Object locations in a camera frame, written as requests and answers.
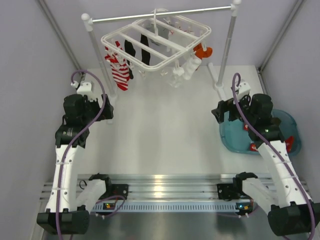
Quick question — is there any black sock right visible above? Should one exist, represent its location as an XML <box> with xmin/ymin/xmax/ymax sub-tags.
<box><xmin>140</xmin><ymin>34</ymin><xmax>151</xmax><ymax>66</ymax></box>

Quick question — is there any red white striped sock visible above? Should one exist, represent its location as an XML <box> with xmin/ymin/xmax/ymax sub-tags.
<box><xmin>104</xmin><ymin>46</ymin><xmax>131</xmax><ymax>91</ymax></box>

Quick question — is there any teal plastic basin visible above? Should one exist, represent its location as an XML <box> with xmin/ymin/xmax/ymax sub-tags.
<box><xmin>218</xmin><ymin>108</ymin><xmax>303</xmax><ymax>157</ymax></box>

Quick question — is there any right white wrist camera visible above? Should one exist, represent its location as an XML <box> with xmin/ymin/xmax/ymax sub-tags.
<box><xmin>234</xmin><ymin>80</ymin><xmax>251</xmax><ymax>99</ymax></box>

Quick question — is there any white clip sock hanger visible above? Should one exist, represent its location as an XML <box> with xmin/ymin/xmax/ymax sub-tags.
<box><xmin>101</xmin><ymin>15</ymin><xmax>212</xmax><ymax>84</ymax></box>

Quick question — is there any red snowflake sock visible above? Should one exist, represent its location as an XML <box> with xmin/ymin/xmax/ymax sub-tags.
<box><xmin>285</xmin><ymin>136</ymin><xmax>295</xmax><ymax>153</ymax></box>

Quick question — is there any aluminium mounting rail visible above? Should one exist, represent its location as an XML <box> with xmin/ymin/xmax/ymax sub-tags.
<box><xmin>37</xmin><ymin>172</ymin><xmax>313</xmax><ymax>214</ymax></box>

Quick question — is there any orange sock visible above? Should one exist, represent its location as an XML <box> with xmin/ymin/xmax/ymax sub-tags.
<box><xmin>193</xmin><ymin>43</ymin><xmax>213</xmax><ymax>59</ymax></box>

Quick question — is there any black sock left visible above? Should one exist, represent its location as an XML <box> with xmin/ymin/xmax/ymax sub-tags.
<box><xmin>124</xmin><ymin>40</ymin><xmax>136</xmax><ymax>79</ymax></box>

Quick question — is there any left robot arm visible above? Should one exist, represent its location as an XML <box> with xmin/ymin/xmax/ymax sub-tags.
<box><xmin>36</xmin><ymin>93</ymin><xmax>128</xmax><ymax>240</ymax></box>

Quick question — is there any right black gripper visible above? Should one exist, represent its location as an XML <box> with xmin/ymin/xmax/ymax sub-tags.
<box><xmin>212</xmin><ymin>92</ymin><xmax>256</xmax><ymax>126</ymax></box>

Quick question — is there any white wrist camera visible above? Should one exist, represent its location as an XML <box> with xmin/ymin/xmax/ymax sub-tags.
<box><xmin>70</xmin><ymin>81</ymin><xmax>97</xmax><ymax>102</ymax></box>
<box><xmin>234</xmin><ymin>80</ymin><xmax>251</xmax><ymax>99</ymax></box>

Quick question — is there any silver drying rack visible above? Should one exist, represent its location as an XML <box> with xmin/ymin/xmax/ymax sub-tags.
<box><xmin>81</xmin><ymin>0</ymin><xmax>243</xmax><ymax>125</ymax></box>

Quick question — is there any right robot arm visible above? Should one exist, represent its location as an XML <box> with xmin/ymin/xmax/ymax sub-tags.
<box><xmin>211</xmin><ymin>93</ymin><xmax>320</xmax><ymax>240</ymax></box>

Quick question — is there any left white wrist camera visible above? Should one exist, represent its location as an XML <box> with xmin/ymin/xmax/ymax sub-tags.
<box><xmin>70</xmin><ymin>81</ymin><xmax>97</xmax><ymax>102</ymax></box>

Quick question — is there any black sock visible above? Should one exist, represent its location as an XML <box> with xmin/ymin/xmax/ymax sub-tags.
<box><xmin>140</xmin><ymin>34</ymin><xmax>151</xmax><ymax>66</ymax></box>
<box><xmin>124</xmin><ymin>40</ymin><xmax>136</xmax><ymax>79</ymax></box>

